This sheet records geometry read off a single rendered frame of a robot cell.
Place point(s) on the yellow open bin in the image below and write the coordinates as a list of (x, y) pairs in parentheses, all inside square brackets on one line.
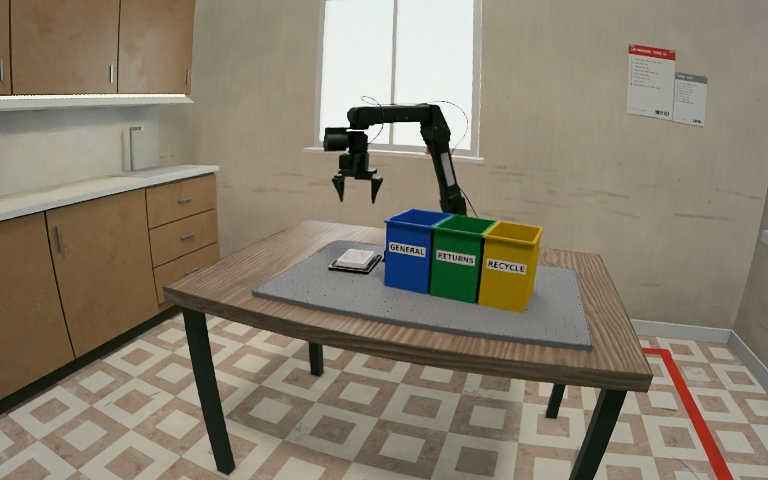
[(508, 261)]

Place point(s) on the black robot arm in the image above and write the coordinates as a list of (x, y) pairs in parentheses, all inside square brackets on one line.
[(438, 131)]

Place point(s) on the green bin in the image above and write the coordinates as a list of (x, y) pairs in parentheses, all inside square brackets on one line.
[(458, 257)]

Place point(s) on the blue bin labelled general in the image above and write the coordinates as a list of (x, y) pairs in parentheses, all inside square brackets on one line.
[(409, 249)]

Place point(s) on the white well plate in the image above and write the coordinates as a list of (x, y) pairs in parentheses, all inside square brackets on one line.
[(356, 258)]

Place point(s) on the black rectangular frame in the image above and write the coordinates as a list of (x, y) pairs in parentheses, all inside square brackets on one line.
[(368, 268)]

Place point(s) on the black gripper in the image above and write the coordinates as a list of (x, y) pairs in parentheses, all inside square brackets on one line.
[(339, 181)]

